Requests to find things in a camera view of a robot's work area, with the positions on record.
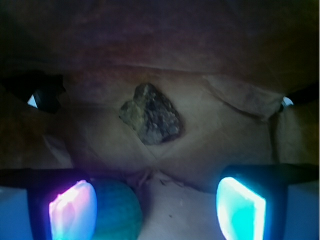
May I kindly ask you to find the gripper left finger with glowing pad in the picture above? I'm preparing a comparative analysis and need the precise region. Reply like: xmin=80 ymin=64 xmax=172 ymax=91
xmin=0 ymin=168 xmax=97 ymax=240

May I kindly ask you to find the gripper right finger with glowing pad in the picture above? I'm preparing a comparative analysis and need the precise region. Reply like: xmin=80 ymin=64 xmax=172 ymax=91
xmin=216 ymin=163 xmax=320 ymax=240

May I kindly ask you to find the dark brown rough rock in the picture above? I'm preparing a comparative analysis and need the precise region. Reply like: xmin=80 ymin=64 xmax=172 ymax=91
xmin=118 ymin=83 xmax=184 ymax=146

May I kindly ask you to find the green dimpled foam ball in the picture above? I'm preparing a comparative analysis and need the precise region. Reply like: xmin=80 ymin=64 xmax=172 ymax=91
xmin=92 ymin=179 xmax=143 ymax=240

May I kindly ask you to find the brown paper bag bin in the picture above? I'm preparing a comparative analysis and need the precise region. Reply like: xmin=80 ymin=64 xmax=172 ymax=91
xmin=0 ymin=0 xmax=320 ymax=240

